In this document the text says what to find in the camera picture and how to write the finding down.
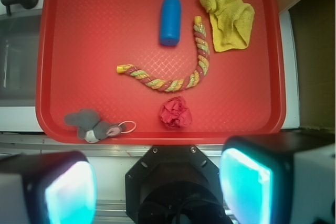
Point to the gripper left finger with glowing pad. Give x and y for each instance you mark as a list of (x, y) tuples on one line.
[(58, 187)]

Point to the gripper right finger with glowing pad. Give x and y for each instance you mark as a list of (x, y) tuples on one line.
[(287, 177)]

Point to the gray plush mouse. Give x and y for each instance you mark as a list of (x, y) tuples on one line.
[(91, 128)]

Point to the crumpled red paper ball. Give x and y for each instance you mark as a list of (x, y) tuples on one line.
[(175, 114)]

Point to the red plastic tray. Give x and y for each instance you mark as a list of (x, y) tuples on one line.
[(82, 42)]

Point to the steel sink basin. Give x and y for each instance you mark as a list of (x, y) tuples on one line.
[(19, 54)]

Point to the yellow cloth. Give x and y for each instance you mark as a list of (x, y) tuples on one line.
[(232, 23)]

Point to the blue plastic bottle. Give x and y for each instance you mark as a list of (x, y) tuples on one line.
[(170, 22)]

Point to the multicolour twisted rope toy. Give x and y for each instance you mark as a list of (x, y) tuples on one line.
[(190, 81)]

